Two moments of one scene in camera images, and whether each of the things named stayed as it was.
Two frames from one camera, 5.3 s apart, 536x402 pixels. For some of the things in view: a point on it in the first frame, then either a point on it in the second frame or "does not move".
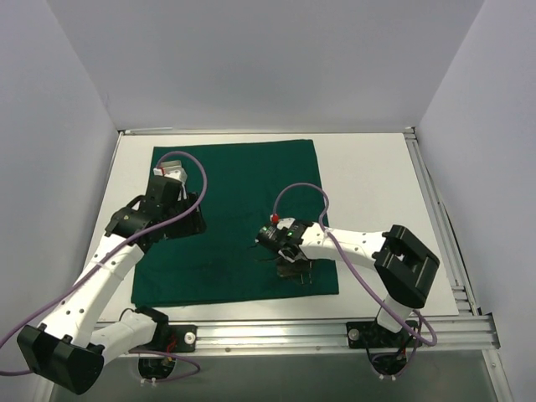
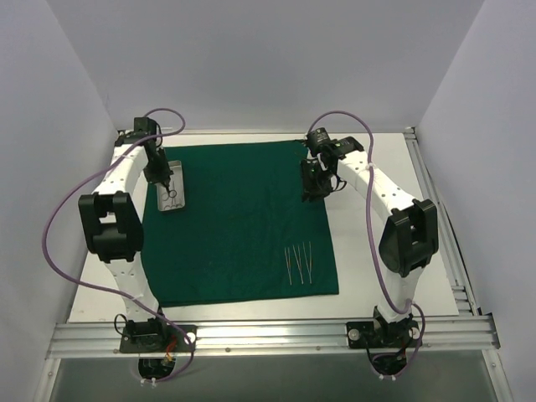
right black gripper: x=294 y=268 → x=312 y=184
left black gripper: x=187 y=217 → x=159 y=174
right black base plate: x=369 y=334 does not move
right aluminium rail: x=457 y=278 does not move
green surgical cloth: x=242 y=186 does not move
